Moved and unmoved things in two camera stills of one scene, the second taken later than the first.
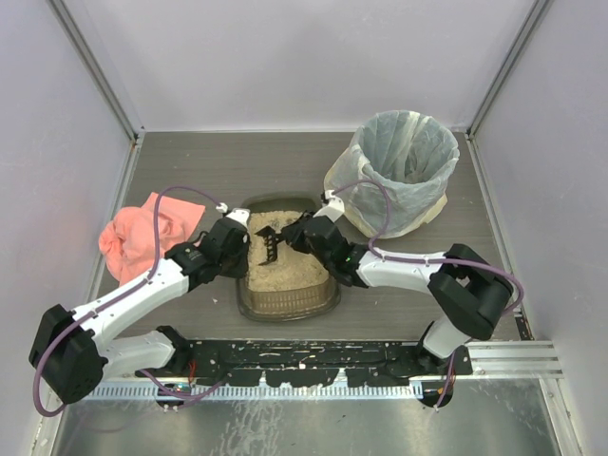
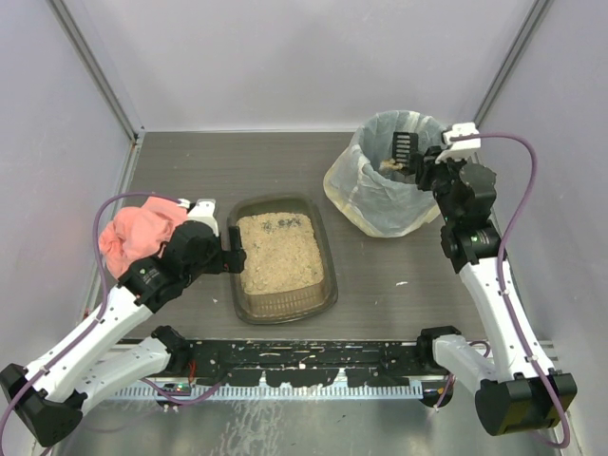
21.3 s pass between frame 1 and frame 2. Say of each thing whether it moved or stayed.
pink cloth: stayed
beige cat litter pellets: stayed
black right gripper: moved
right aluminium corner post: stayed
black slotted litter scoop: moved
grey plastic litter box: stayed
